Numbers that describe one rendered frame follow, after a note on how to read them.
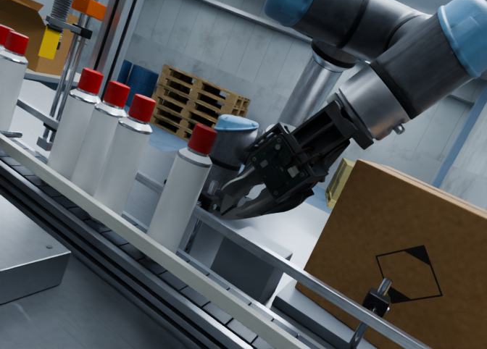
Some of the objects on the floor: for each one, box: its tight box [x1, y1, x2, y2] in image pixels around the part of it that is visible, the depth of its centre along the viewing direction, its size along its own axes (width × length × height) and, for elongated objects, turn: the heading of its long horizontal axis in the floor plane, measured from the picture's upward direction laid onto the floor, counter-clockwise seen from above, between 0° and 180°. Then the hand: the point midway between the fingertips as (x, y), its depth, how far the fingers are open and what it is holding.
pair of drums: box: [117, 59, 159, 107], centre depth 712 cm, size 64×106×76 cm, turn 12°
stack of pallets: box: [149, 64, 251, 141], centre depth 646 cm, size 141×101×100 cm
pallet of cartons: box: [325, 157, 355, 210], centre depth 606 cm, size 91×122×72 cm
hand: (231, 208), depth 50 cm, fingers closed
